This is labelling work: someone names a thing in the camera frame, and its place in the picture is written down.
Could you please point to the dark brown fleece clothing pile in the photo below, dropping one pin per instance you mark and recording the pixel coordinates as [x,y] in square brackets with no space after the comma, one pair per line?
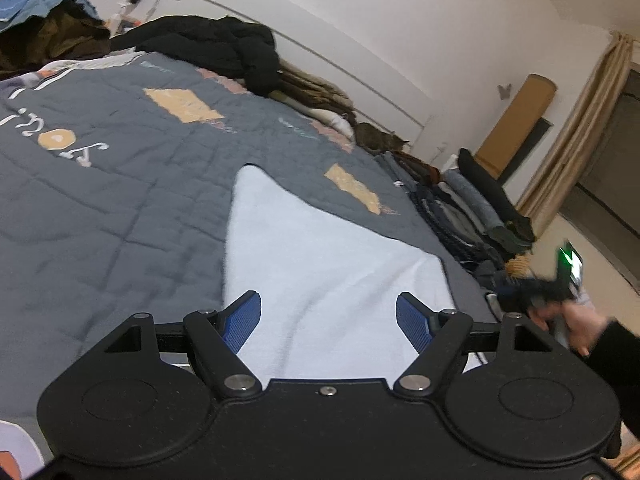
[50,45]

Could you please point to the person's right hand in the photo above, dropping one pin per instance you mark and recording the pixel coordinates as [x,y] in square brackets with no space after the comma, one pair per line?
[585,325]

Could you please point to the grey quilted printed bedspread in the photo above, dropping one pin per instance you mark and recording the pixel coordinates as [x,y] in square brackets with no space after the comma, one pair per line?
[125,185]

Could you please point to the white headboard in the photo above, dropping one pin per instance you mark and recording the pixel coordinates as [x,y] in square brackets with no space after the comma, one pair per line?
[350,85]

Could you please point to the window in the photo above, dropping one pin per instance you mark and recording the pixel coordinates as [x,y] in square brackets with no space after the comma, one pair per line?
[615,160]

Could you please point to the cream rolled cloth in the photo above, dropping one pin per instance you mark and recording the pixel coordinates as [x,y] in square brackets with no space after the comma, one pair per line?
[335,121]

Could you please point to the beige curtain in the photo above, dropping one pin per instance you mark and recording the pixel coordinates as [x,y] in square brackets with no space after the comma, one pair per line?
[575,140]

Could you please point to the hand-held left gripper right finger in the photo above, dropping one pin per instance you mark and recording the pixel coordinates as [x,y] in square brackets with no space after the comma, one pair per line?
[415,322]

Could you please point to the brown cardboard roll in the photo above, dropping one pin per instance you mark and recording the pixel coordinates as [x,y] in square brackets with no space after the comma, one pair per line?
[520,120]

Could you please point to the black board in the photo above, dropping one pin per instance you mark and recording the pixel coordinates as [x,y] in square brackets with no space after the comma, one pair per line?
[537,137]

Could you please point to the butterfly wall sticker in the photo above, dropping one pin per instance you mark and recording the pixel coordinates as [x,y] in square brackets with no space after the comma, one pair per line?
[504,91]

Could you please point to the black puffer jacket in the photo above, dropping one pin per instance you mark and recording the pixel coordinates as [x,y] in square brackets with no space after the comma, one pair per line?
[210,40]

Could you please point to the folded beige brown blankets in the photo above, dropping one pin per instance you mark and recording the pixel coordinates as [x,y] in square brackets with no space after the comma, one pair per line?
[305,90]

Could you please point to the row of folded clothes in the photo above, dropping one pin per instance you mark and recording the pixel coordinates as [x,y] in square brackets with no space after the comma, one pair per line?
[450,210]

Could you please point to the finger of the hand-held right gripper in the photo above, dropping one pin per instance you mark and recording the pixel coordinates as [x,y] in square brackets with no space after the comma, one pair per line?
[515,295]

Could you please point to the tabby cat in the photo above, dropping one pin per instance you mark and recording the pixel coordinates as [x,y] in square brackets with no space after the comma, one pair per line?
[375,137]

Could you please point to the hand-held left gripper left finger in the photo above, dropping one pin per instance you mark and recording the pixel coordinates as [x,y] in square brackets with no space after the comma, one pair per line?
[242,320]

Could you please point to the orange knit cushion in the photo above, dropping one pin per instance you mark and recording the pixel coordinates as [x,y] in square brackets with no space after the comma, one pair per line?
[517,265]

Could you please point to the white fleece blanket black trim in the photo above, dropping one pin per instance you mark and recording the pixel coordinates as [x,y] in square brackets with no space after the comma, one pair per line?
[320,270]

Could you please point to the person's right forearm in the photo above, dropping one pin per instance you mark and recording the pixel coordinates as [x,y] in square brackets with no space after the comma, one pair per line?
[620,360]

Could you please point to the blue quilted blanket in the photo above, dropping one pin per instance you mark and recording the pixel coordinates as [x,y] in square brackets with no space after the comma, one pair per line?
[30,2]

